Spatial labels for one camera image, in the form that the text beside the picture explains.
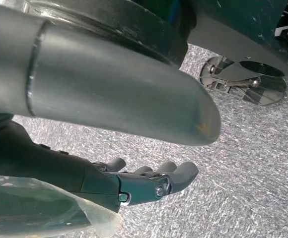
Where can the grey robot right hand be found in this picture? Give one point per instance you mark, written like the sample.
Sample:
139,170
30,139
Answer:
109,92

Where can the clear plastic film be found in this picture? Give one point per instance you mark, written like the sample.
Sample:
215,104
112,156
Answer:
35,210

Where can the shiny metal robot right foot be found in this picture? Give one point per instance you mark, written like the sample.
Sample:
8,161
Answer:
268,93

